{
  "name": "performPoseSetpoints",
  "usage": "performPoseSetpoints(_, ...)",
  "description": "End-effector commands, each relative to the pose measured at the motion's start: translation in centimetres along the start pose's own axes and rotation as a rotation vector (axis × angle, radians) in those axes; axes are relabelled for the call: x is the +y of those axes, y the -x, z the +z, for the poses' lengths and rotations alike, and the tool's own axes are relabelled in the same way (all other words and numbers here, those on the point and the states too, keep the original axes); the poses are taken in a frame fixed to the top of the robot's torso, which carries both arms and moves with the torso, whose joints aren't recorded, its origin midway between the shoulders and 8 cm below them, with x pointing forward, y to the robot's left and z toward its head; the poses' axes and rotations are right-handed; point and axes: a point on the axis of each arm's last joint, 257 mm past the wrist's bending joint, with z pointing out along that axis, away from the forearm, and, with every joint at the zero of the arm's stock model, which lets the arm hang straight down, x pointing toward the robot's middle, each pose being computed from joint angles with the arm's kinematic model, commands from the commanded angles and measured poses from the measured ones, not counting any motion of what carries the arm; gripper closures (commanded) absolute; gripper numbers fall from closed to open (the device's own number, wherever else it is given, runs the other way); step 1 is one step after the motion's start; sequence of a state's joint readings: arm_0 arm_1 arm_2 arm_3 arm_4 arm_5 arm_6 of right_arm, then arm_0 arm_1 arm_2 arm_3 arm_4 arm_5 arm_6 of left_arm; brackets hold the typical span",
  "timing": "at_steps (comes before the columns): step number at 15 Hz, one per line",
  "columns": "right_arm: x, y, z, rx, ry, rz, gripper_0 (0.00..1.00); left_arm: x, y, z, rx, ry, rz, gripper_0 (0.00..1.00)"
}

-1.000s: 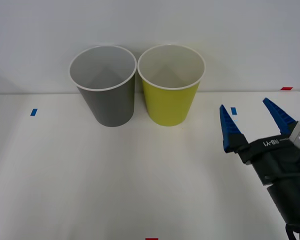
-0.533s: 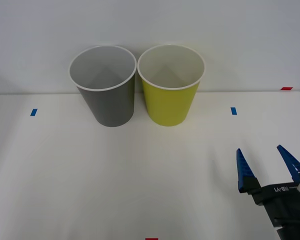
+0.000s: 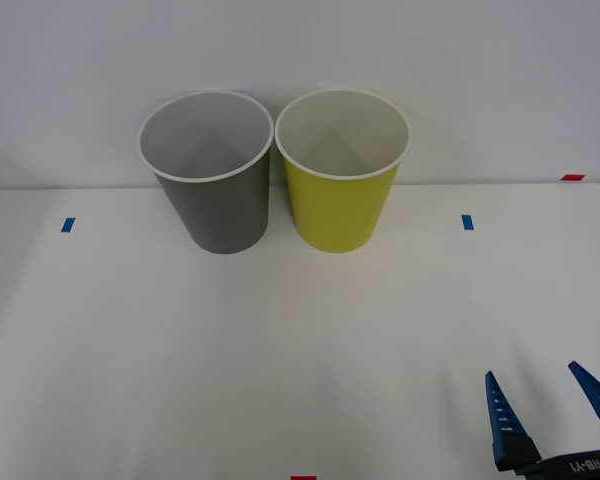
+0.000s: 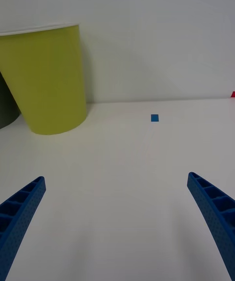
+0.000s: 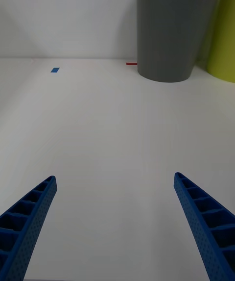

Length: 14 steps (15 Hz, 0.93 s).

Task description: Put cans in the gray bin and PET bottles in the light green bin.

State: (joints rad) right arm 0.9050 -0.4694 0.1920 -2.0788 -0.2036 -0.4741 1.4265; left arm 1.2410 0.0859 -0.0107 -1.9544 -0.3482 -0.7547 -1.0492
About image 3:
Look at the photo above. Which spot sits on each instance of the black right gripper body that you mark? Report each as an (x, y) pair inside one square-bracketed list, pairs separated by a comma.
[(570, 467)]

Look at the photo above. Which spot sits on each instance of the grey plastic waste bin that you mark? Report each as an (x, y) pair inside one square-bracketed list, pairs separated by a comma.
[(220, 210)]

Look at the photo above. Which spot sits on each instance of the yellow-green plastic waste bin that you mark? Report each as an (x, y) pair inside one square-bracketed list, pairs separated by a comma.
[(337, 210)]

